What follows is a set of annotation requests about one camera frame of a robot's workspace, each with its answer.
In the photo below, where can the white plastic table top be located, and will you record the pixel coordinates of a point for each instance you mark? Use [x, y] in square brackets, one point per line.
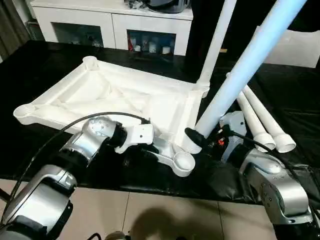
[100, 95]

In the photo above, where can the white plastic table leg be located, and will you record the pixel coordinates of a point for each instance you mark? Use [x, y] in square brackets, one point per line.
[255, 122]
[272, 125]
[217, 40]
[250, 55]

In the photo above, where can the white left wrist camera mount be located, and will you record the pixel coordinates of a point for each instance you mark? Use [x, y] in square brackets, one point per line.
[137, 135]

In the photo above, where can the black work mat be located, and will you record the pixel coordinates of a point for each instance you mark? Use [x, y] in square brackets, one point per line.
[30, 75]

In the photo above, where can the white cabinet with glass doors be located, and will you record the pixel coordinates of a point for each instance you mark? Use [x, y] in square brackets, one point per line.
[100, 22]

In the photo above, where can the grey curtain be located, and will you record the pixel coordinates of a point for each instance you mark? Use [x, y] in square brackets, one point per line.
[12, 27]

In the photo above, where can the white flat panel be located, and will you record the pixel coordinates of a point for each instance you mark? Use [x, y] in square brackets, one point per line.
[300, 50]

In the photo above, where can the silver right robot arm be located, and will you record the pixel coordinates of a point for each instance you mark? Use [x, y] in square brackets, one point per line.
[275, 185]

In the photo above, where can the small yellow label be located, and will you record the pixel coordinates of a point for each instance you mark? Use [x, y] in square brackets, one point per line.
[223, 50]

